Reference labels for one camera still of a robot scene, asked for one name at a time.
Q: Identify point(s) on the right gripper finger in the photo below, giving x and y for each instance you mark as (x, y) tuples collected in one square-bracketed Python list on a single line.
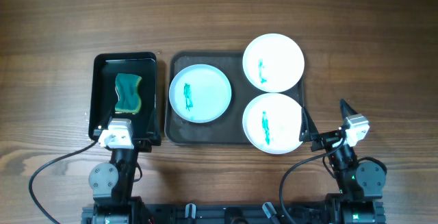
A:
[(308, 130), (346, 109)]

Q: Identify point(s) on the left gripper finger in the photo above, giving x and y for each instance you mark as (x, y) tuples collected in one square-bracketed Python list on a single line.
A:
[(103, 123), (153, 130)]

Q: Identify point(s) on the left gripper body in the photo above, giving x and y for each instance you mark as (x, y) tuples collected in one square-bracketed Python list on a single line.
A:
[(142, 144)]

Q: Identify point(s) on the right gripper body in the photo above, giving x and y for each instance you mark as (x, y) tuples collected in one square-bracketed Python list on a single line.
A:
[(325, 140)]

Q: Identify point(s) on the white plate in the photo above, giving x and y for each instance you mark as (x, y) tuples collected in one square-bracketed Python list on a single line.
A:
[(271, 122), (273, 63)]

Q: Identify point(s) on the green yellow sponge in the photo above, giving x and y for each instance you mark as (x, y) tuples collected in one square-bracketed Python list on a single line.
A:
[(129, 100)]

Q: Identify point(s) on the light blue plate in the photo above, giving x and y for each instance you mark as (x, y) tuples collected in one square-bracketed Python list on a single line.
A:
[(200, 93)]

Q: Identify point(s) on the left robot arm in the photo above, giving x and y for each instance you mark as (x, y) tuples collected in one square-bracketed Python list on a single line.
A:
[(112, 182)]

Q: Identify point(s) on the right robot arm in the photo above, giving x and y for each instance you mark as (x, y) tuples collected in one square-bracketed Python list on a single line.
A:
[(360, 180)]

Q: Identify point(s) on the black water tray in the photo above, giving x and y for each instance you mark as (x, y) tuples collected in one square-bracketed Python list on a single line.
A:
[(104, 97)]

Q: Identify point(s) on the dark brown serving tray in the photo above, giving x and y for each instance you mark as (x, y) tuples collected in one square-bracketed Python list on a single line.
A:
[(225, 130)]

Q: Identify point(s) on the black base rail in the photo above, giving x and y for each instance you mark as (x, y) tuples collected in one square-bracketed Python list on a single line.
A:
[(232, 213)]

